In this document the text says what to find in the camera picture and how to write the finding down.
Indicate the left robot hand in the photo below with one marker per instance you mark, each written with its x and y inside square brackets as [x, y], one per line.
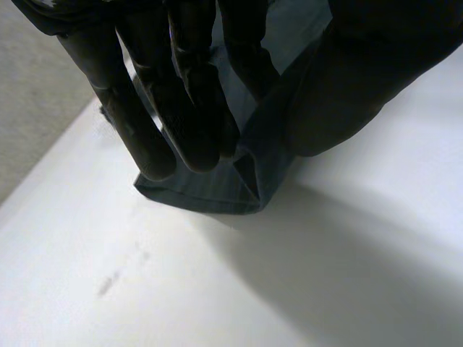
[361, 90]

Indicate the dark blue shorts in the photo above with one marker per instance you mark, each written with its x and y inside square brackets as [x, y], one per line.
[231, 184]

